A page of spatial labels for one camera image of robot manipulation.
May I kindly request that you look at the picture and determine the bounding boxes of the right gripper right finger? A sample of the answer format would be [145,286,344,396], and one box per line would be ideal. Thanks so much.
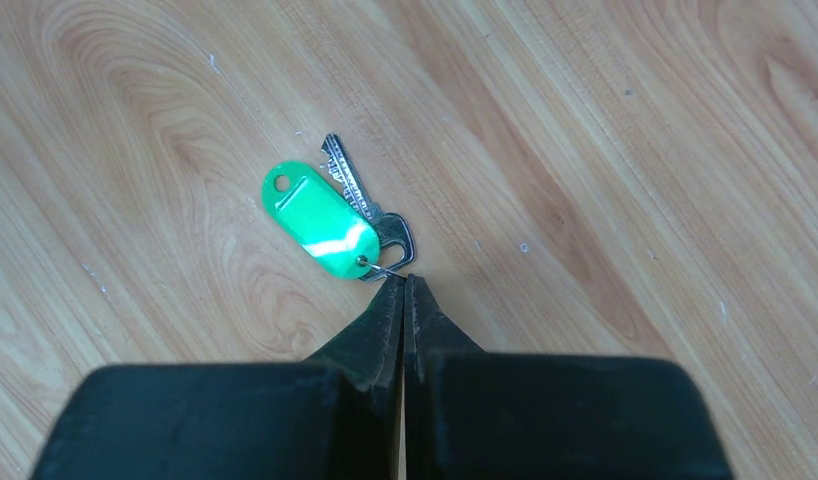
[403,275,733,479]

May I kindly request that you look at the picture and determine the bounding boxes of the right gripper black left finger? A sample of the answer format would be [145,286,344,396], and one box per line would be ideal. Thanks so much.
[31,276,406,479]

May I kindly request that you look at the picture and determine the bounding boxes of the green key tag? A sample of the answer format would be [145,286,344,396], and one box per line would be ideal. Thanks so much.
[261,133,416,283]

